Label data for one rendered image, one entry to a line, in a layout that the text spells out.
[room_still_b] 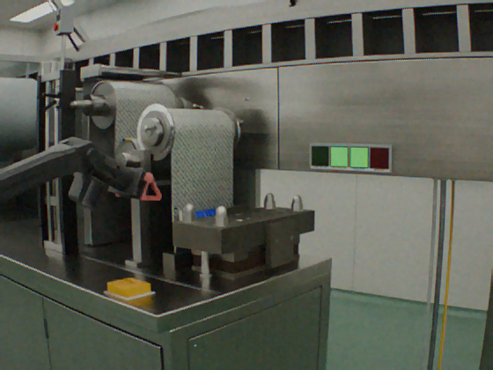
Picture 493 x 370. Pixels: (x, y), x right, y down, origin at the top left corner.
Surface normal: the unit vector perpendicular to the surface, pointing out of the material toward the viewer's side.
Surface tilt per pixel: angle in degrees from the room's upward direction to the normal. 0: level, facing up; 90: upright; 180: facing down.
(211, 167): 90
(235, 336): 90
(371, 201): 90
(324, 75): 90
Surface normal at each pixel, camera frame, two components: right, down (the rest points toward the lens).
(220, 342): 0.78, 0.06
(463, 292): -0.63, 0.07
